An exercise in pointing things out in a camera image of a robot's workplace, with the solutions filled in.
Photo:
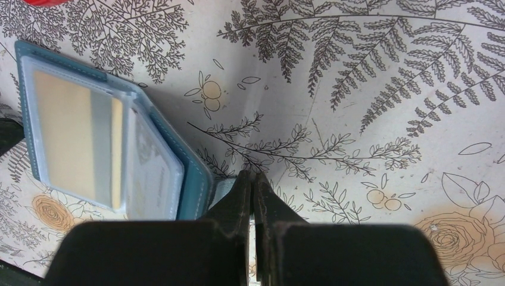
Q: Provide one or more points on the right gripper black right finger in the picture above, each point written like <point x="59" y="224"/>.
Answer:
<point x="292" y="251"/>

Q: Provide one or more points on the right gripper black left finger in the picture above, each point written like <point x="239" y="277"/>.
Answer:
<point x="211" y="250"/>

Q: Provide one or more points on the blue card holder wallet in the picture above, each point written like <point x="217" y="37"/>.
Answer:
<point x="200" y="190"/>

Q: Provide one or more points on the tan credit card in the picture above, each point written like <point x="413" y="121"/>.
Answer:
<point x="82" y="139"/>

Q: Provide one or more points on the red plastic bin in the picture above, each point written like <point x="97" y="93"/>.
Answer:
<point x="45" y="3"/>

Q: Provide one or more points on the silver VIP credit card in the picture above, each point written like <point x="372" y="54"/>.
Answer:
<point x="154" y="174"/>

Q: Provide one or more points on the floral patterned table mat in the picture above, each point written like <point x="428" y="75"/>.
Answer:
<point x="358" y="111"/>

